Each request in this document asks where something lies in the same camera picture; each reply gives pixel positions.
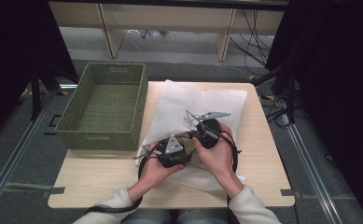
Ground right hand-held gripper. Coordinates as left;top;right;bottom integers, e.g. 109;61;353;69
192;110;231;150

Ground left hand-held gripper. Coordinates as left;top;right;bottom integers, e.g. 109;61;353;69
155;133;192;169

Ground white mesh laundry bag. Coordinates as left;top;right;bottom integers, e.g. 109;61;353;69
134;79;249;191

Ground green woven basket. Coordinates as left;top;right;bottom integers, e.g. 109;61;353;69
54;62;149;151

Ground person's left hand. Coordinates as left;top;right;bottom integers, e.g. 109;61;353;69
137;142;186;193

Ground person's right hand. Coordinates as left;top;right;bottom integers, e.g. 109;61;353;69
191;123;238;189

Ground person's left leg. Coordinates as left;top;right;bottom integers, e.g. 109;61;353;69
129;208;173;224

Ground person's leg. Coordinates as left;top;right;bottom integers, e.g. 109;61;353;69
177;208;230;224
129;208;173;224

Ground person's right leg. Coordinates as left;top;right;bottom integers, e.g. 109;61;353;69
177;208;230;224

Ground black metal stand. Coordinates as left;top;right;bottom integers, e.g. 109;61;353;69
29;60;62;121
252;60;297;124

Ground white and blue clutter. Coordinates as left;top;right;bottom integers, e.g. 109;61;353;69
127;29;171;39

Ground light wooden desk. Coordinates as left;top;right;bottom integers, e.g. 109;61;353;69
48;0;289;63

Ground black curtain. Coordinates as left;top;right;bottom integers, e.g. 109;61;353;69
264;0;363;224
0;0;79;144

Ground right hand-held gripper black cable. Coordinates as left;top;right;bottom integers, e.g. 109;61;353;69
201;122;243;175

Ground hand-held gripper black cable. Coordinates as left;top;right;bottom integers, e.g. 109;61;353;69
85;139;168;215
201;122;243;175

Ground black cables on floor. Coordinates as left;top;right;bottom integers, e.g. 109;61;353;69
260;94;297;129

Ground hanging black cable bundle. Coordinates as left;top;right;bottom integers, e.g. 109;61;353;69
229;8;275;68

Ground left hand-held gripper black cable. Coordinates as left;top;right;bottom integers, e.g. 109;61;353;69
85;139;168;215

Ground metal floor rail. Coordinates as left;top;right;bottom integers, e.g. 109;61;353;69
281;113;345;224
0;91;63;217

